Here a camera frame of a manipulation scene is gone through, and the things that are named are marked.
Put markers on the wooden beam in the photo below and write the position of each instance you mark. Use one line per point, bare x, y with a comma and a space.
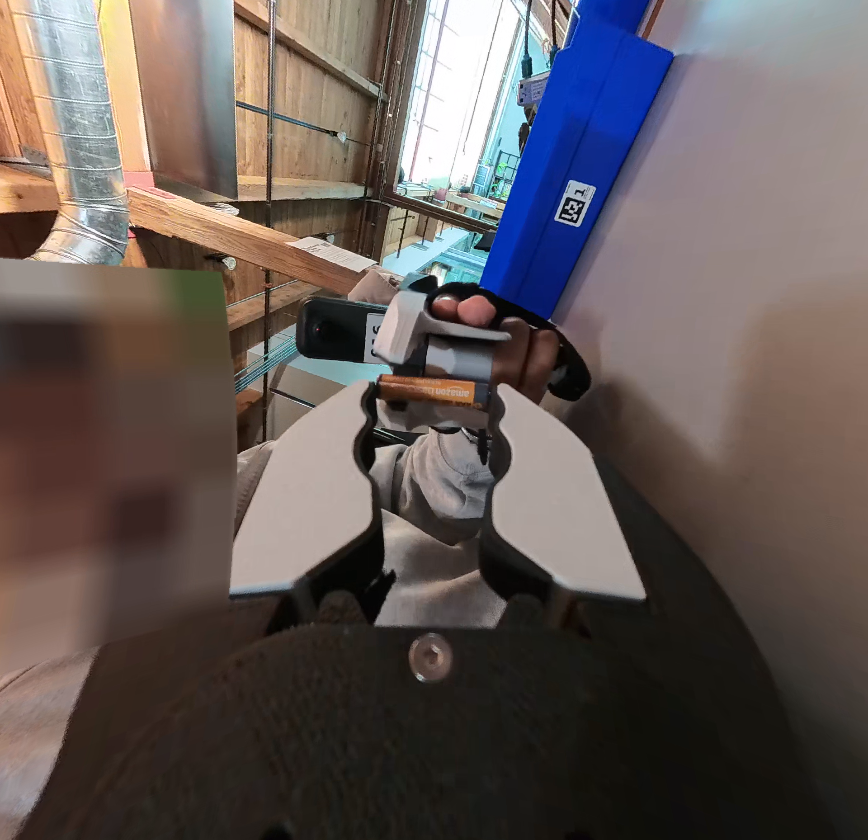
237, 236

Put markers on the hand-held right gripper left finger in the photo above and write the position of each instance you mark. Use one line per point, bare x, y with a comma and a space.
305, 501

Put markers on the bright window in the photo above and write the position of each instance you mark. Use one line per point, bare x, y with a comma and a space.
461, 74

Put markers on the grey desk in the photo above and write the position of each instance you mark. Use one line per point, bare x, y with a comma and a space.
746, 243

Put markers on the person's grey sweatshirt torso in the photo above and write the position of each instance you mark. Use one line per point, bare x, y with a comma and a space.
434, 582

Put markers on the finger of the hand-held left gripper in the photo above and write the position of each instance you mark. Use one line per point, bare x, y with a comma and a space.
407, 324
434, 419

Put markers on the metal sheet panel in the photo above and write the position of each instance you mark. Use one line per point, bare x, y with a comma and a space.
183, 74

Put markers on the metal air duct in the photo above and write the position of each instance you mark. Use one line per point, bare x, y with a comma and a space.
74, 141

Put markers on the blue bin with tag label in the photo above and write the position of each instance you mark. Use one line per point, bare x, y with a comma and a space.
576, 175

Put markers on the person's left forearm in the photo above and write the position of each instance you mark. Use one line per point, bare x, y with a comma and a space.
441, 494

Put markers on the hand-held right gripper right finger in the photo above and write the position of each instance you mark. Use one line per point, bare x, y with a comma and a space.
563, 514

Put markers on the orange AA battery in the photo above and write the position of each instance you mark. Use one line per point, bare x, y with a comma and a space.
434, 391

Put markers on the white paper note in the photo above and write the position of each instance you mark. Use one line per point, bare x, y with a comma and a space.
332, 251

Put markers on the person's left hand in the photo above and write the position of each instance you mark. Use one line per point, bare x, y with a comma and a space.
532, 358

